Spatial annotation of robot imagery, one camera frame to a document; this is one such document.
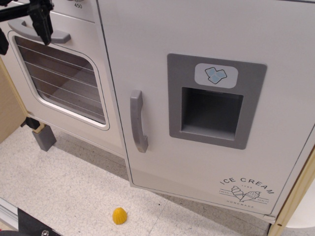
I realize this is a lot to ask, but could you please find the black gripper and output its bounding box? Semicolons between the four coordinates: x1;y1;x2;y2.
0;0;54;55

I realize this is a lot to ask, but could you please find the grey fridge door handle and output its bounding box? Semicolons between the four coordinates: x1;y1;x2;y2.
130;89;148;153

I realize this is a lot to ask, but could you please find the white toy fridge door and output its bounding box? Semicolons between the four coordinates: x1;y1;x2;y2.
98;0;315;221

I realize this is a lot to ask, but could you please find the white oven control panel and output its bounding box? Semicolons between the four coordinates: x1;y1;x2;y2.
52;0;95;23

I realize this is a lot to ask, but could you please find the white toy oven door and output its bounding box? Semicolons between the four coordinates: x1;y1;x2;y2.
0;18;124;156

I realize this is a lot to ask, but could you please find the wooden left side panel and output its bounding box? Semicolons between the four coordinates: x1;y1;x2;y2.
0;60;27;143

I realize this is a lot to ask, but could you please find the grey kitchen leg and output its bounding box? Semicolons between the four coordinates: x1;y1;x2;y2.
32;125;57;151

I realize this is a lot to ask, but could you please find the yellow toy lemon half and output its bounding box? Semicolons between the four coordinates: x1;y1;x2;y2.
112;207;127;225

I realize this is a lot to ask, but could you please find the grey ice dispenser panel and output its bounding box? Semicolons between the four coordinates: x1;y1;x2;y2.
167;54;267;149

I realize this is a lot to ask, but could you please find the grey oven door handle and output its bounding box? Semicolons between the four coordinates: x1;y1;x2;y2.
8;19;71;44

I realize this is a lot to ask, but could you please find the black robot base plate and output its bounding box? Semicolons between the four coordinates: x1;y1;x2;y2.
18;208;62;236

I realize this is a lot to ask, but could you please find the wooden right side post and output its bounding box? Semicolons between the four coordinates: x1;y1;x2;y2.
267;147;315;236

